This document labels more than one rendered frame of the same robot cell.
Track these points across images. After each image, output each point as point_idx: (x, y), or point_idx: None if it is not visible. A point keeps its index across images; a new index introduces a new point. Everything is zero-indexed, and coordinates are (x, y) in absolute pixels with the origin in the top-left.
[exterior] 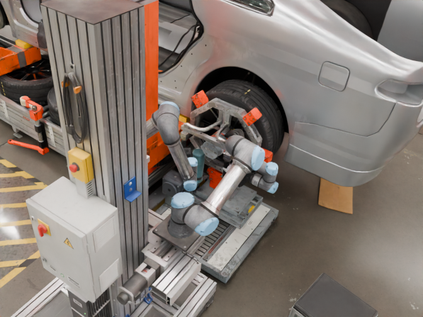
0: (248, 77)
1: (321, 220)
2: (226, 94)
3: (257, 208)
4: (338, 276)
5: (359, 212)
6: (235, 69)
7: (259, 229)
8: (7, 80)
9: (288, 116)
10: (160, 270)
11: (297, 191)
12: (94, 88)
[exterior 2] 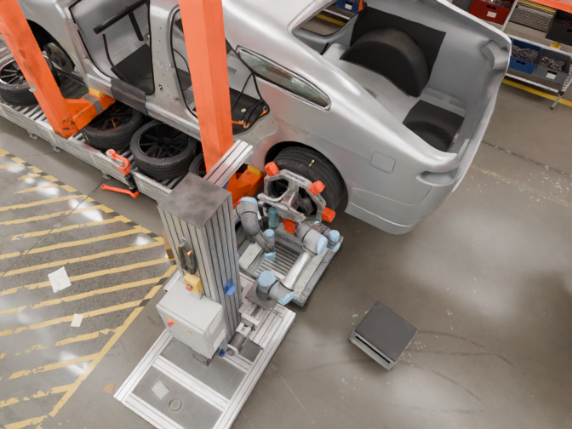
0: None
1: (379, 241)
2: (294, 166)
3: None
4: (391, 292)
5: (412, 230)
6: None
7: (327, 257)
8: (90, 131)
9: (346, 183)
10: (254, 326)
11: None
12: (202, 254)
